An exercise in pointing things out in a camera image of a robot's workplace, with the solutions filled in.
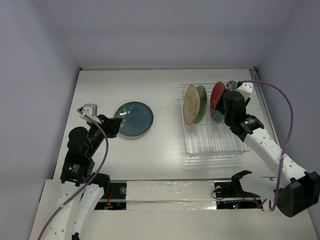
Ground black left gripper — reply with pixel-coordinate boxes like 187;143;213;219
86;113;122;156

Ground red plate with teal flower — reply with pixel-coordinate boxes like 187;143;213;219
209;81;227;124

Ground dark teal plate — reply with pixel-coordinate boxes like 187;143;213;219
114;101;154;137

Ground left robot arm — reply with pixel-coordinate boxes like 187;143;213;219
38;113;122;240

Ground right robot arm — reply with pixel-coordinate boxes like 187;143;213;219
221;90;320;218

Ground white blue patterned plate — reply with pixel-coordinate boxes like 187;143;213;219
225;80;238;91

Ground green plate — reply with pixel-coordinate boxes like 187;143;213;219
193;85;208;124

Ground beige floral plate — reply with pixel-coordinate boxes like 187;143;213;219
183;84;200;125

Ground white foam block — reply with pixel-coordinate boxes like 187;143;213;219
125;180;217;211

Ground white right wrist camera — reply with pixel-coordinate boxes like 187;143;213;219
236;82;254;99

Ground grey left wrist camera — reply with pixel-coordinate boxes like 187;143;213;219
77;103;98;119

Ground white wire dish rack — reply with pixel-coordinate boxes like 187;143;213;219
179;83;251;165

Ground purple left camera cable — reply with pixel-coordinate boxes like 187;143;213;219
36;108;110;240

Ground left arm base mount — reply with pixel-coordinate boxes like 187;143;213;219
94;181;127;211

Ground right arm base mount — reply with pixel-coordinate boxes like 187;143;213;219
211;170;263;210

